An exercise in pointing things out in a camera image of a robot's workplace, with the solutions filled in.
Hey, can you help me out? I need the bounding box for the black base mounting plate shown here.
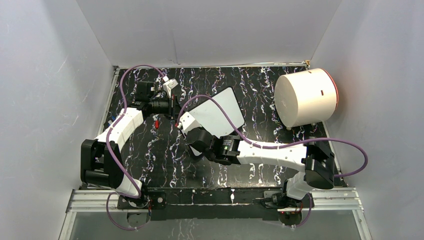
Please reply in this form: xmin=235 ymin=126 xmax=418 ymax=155
xmin=151 ymin=187 xmax=282 ymax=221

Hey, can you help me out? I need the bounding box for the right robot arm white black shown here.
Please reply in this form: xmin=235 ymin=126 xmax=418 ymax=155
xmin=185 ymin=127 xmax=335 ymax=207

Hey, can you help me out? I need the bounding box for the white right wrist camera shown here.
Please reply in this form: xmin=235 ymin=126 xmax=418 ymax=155
xmin=176 ymin=111 xmax=202 ymax=135

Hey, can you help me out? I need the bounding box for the aluminium front frame rail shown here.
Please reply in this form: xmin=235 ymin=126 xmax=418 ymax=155
xmin=59 ymin=187 xmax=371 ymax=240

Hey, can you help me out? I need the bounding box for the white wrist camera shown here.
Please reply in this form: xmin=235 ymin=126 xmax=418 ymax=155
xmin=176 ymin=111 xmax=202 ymax=135
xmin=162 ymin=76 xmax=179 ymax=98

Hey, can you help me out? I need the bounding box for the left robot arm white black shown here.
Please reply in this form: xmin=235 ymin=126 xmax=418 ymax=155
xmin=80 ymin=79 xmax=180 ymax=208

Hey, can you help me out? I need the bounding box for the white cylindrical drum red rim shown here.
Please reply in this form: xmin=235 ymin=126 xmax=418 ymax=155
xmin=274 ymin=68 xmax=339 ymax=128

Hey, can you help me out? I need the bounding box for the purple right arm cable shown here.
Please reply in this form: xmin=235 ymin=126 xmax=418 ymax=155
xmin=175 ymin=95 xmax=369 ymax=229

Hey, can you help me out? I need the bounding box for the small white whiteboard black frame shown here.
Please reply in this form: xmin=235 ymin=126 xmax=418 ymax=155
xmin=188 ymin=87 xmax=245 ymax=138

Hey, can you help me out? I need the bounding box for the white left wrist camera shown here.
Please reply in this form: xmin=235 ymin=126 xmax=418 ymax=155
xmin=162 ymin=76 xmax=179 ymax=98

